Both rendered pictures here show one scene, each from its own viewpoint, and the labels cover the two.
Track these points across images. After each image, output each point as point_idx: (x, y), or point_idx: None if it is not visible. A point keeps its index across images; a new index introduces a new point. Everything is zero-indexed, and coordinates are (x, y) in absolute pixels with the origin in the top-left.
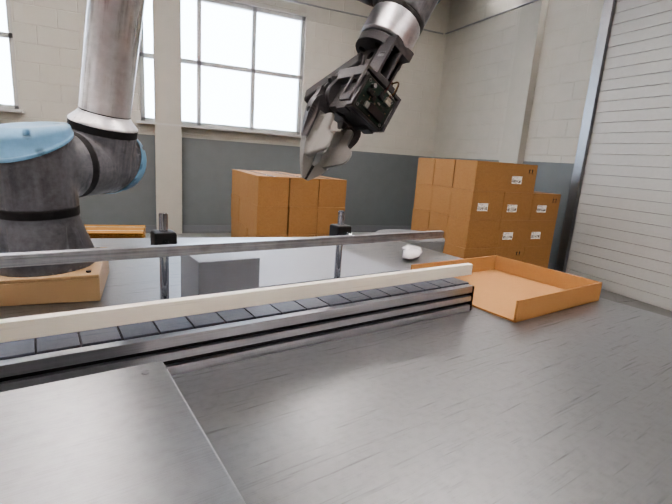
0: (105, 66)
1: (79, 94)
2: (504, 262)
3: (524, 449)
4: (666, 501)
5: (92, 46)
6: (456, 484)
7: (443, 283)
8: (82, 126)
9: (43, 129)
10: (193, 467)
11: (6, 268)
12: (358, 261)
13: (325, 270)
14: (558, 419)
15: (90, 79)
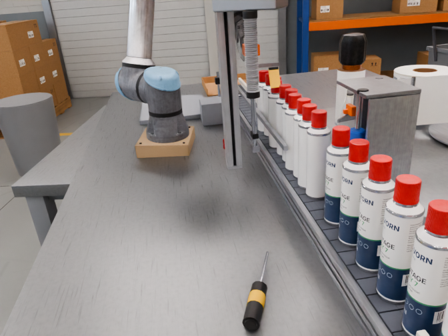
0: (152, 34)
1: (139, 51)
2: (207, 79)
3: (315, 101)
4: (332, 97)
5: (149, 25)
6: (322, 107)
7: (239, 87)
8: (151, 66)
9: (175, 70)
10: (326, 109)
11: (184, 135)
12: (183, 97)
13: (193, 103)
14: (307, 97)
15: (148, 42)
